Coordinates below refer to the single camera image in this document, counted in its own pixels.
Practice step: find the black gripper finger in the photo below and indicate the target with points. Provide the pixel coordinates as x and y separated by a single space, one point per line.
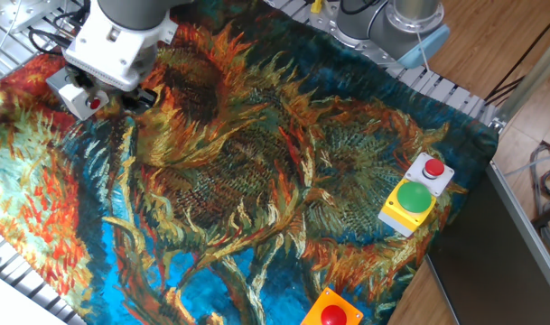
140 100
82 79

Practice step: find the grey box red button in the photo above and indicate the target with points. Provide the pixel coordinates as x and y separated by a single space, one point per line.
78 101

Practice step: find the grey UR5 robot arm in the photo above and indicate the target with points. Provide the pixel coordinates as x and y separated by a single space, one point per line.
121 49

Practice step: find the orange box red button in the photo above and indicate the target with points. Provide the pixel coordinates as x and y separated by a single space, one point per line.
331 311

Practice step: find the yellow box green button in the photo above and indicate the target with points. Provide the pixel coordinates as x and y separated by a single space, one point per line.
407 207

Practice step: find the white box small red button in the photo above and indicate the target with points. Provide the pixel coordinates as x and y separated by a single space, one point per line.
432 169

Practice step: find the silver metal plate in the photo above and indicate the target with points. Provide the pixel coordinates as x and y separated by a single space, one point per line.
21 11

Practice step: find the sunflower painting cloth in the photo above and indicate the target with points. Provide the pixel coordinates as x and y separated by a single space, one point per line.
256 158

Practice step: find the yellow plug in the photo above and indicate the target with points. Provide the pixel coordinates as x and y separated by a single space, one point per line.
316 6

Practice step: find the dark panel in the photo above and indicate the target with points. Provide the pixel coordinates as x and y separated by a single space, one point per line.
482 280

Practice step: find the aluminium corner frame beam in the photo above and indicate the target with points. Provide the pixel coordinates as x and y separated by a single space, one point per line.
532 79

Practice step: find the aluminium edge rail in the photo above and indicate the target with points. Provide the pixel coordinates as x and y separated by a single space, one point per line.
527 239

